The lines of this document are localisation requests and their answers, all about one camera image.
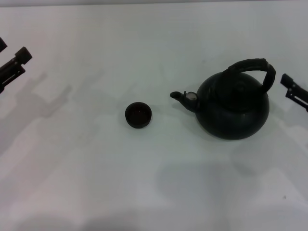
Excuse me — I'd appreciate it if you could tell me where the black round teapot with handle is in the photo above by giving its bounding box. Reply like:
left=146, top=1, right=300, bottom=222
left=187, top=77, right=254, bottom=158
left=169, top=57, right=276, bottom=140

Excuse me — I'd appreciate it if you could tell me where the dark brown round teacup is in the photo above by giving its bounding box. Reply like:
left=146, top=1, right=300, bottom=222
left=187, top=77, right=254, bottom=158
left=124, top=102, right=153, bottom=129

